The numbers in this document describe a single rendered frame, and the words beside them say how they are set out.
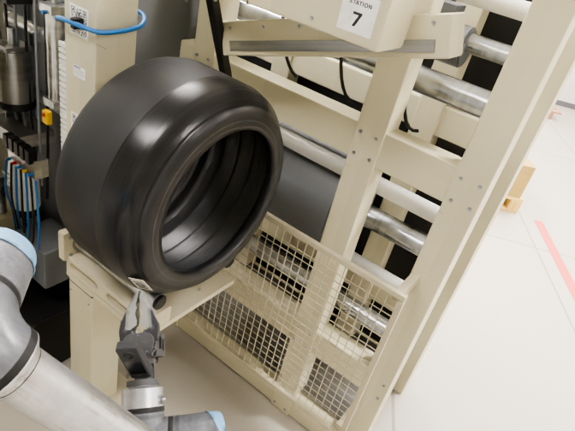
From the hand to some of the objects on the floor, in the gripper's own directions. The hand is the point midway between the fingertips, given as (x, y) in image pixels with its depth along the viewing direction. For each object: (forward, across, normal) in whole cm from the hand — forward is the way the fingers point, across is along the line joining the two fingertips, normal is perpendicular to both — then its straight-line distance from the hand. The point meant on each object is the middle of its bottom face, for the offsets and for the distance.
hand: (139, 295), depth 117 cm
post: (-17, -57, -102) cm, 117 cm away
